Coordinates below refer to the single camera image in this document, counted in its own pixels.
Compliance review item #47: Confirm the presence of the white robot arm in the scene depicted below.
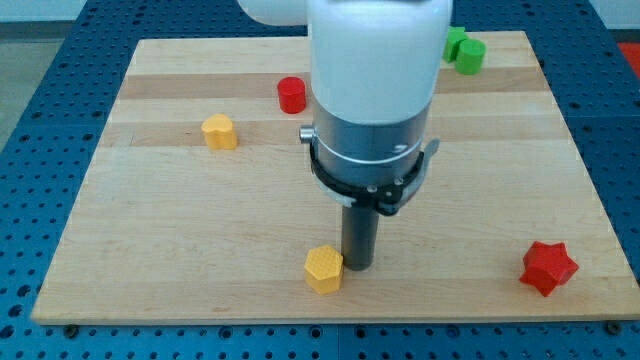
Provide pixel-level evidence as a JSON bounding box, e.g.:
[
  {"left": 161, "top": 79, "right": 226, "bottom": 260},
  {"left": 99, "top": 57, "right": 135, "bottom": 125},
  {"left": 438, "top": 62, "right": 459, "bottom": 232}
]
[{"left": 238, "top": 0, "right": 453, "bottom": 271}]

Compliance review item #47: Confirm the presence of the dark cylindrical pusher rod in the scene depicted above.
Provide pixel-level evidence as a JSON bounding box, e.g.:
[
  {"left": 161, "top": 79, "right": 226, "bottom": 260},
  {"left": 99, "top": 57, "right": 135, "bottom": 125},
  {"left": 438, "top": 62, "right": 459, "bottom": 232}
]
[{"left": 341, "top": 206, "right": 379, "bottom": 271}]

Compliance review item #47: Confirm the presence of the wooden board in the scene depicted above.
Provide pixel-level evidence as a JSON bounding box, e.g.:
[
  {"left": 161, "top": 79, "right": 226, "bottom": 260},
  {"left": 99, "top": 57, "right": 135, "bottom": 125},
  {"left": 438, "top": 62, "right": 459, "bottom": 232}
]
[{"left": 32, "top": 31, "right": 639, "bottom": 325}]

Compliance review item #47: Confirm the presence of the red star block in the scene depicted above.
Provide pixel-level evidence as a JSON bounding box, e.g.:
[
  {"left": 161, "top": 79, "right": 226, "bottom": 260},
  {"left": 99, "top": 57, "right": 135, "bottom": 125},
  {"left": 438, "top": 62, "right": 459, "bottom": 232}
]
[{"left": 519, "top": 241, "right": 580, "bottom": 297}]

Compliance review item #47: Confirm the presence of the red cylinder block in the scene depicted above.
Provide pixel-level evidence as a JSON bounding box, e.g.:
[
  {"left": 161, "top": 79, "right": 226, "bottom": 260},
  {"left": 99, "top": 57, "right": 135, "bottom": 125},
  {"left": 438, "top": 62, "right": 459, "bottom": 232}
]
[{"left": 277, "top": 76, "right": 306, "bottom": 114}]

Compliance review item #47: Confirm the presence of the green cylinder block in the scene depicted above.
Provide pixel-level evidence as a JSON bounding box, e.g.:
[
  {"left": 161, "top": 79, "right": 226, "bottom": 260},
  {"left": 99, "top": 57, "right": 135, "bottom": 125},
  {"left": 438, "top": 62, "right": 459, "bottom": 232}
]
[{"left": 455, "top": 39, "right": 487, "bottom": 75}]

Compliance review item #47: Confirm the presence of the yellow hexagon block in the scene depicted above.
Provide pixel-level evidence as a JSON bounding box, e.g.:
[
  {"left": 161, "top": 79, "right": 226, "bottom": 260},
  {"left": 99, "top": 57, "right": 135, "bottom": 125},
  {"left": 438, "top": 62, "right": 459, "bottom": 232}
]
[{"left": 304, "top": 245, "right": 343, "bottom": 295}]

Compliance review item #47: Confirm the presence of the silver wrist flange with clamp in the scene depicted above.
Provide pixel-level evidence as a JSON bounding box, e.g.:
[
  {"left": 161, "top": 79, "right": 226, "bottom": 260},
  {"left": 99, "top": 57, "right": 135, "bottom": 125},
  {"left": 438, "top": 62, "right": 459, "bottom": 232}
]
[{"left": 299, "top": 106, "right": 439, "bottom": 216}]

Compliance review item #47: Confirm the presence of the yellow heart block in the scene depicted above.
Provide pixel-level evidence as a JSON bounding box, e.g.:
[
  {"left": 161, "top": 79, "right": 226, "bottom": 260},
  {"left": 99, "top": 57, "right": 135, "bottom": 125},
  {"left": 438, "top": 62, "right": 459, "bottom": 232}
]
[{"left": 201, "top": 113, "right": 238, "bottom": 150}]

